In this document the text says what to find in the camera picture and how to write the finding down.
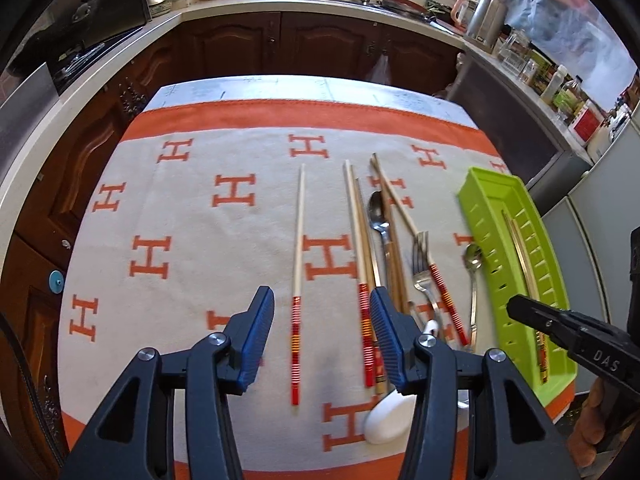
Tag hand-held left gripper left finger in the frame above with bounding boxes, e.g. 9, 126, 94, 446
60, 286, 277, 480

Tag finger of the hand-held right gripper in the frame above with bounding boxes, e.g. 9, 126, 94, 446
506, 294, 581, 348

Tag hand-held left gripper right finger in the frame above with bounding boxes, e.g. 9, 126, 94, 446
369, 286, 581, 480

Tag patterned end bamboo chopstick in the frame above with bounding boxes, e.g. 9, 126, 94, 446
501, 209, 550, 385
507, 215, 550, 385

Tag steel fork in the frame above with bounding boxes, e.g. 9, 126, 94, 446
411, 231, 451, 341

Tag red striped bamboo chopstick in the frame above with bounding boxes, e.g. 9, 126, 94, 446
343, 160, 376, 388
290, 164, 306, 405
371, 156, 471, 347

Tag white ceramic spoon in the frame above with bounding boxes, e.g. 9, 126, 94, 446
362, 319, 441, 445

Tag small steel spoon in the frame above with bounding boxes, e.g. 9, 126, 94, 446
462, 242, 485, 346

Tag green plastic utensil tray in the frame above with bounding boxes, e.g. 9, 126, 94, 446
457, 166, 579, 407

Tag light bamboo chopstick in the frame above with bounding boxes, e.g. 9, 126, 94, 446
355, 176, 388, 393

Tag steel spoon with wooden handle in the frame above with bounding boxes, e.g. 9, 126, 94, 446
366, 191, 401, 311

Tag person's right hand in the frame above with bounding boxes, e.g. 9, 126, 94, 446
570, 377, 613, 461

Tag orange white printed blanket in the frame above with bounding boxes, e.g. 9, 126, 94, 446
57, 100, 576, 466

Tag grey refrigerator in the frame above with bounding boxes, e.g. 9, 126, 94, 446
542, 115, 640, 341

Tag white container red label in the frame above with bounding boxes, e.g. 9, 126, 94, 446
567, 100, 603, 146

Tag clear bottle green label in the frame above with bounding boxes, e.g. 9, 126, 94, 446
555, 76, 586, 123

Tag white plastic bottle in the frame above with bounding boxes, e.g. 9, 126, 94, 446
540, 65, 568, 103

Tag pale patterned tablecloth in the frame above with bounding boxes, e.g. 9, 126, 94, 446
142, 76, 476, 123

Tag clear glass jar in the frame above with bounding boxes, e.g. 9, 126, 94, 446
497, 30, 528, 73

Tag white plastic bag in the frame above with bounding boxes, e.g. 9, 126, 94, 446
367, 52, 392, 83

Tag dark wooden kitchen cabinets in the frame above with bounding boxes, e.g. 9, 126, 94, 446
0, 10, 463, 480

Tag steel electric kettle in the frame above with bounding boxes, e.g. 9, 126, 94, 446
467, 0, 507, 51

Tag pink white kettle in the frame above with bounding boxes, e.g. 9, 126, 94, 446
451, 0, 473, 28

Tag white kitchen countertop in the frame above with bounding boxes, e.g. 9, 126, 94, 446
0, 0, 596, 211

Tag black steel integrated stove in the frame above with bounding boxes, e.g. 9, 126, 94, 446
10, 0, 153, 93

